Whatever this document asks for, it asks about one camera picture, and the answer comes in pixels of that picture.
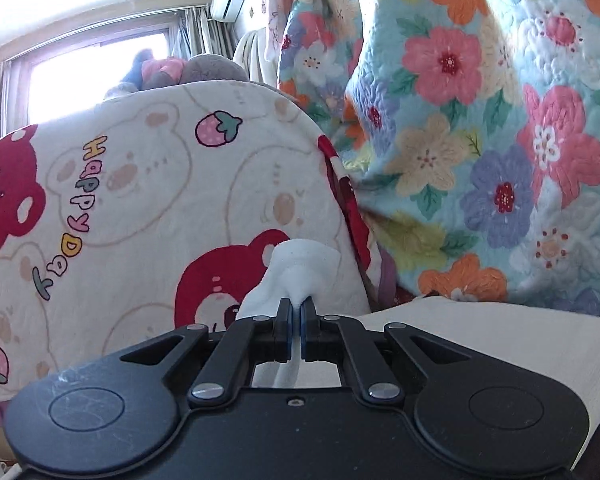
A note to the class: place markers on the cream hanging towel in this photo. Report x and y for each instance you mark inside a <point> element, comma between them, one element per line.
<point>252,57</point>

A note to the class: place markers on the pink printed hanging cloth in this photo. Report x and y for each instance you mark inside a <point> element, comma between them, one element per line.
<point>275,10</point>

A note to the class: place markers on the white long sleeve shirt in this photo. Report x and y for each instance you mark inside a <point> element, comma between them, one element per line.
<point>300,270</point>

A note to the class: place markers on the window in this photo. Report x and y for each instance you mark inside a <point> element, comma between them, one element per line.
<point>80,75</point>

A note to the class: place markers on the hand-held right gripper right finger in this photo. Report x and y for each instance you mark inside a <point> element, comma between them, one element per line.
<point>306,330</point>

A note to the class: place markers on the red bear print pillow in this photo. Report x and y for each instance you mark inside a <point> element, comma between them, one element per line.
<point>155,185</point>

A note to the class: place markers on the floral quilt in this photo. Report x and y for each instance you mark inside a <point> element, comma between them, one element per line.
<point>455,135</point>

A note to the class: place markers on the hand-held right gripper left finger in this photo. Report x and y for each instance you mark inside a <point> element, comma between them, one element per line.
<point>289,330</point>

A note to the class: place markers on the cream folded garment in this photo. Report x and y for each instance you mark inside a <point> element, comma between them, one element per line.
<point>505,340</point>

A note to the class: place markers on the grey and pink plush toy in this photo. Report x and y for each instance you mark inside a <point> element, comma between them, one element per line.
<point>162,70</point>

